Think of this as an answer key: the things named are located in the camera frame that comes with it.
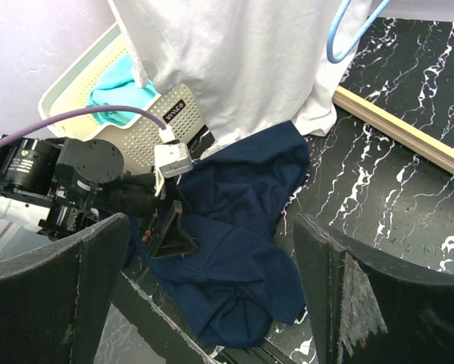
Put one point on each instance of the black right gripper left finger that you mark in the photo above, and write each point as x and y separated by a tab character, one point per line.
54	300

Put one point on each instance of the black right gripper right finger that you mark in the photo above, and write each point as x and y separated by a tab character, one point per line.
368	306

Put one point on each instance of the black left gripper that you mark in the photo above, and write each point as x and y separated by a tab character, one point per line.
156	223

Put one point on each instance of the navy blue t shirt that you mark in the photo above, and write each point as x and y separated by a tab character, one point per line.
239	281

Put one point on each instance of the teal t shirt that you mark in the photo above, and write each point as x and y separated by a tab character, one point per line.
117	87

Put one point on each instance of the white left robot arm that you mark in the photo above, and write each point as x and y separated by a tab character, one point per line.
72	178

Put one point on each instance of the white t shirt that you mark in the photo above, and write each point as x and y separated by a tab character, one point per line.
249	64

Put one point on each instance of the wooden clothes rack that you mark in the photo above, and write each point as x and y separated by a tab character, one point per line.
416	140

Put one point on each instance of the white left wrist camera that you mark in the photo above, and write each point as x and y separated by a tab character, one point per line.
171	160

